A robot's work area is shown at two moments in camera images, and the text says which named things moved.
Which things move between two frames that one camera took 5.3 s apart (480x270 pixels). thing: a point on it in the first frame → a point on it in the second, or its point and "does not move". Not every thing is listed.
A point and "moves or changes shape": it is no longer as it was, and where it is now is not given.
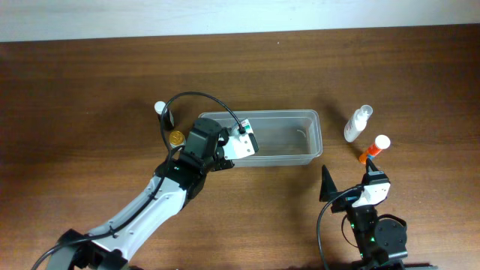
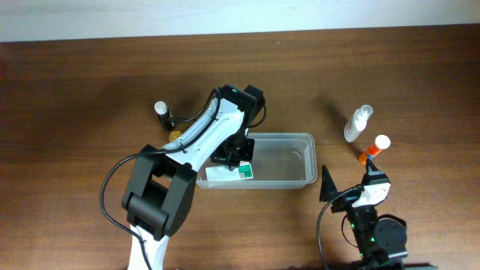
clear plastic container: [285, 137] moves or changes shape
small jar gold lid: [177, 139] does not move
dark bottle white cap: [168, 115] does not move
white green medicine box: [247, 126] moves or changes shape
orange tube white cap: [382, 142] does not move
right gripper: [328, 187] does not move
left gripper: [224, 164] → [233, 162]
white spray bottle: [357, 123] does not move
